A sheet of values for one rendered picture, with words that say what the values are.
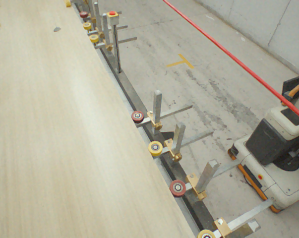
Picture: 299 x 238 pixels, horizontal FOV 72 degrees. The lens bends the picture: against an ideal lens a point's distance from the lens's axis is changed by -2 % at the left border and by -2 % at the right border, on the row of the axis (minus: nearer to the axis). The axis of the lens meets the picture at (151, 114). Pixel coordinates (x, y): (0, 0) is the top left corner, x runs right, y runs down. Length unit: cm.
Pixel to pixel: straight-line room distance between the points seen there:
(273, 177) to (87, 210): 152
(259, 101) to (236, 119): 47
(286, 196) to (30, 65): 224
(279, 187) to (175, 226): 120
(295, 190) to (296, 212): 32
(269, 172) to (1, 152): 194
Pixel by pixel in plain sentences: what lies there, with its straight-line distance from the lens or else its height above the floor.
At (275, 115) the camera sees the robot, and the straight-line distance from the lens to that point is 172.
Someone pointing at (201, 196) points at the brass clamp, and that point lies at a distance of 115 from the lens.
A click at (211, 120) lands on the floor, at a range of 255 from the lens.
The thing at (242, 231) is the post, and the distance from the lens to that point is 96.
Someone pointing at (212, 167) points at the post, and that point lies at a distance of 89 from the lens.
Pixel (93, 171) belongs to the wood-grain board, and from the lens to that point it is 114.
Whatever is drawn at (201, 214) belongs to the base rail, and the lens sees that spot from 129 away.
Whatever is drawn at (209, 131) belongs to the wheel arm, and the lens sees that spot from 138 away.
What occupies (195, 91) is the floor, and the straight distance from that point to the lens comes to 283.
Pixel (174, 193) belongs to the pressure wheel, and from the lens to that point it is 107.
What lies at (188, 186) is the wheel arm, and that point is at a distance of 116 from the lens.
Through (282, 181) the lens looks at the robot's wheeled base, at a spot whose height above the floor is 28.
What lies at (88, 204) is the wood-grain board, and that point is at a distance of 109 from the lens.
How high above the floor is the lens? 191
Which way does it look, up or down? 50 degrees down
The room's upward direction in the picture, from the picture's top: 2 degrees clockwise
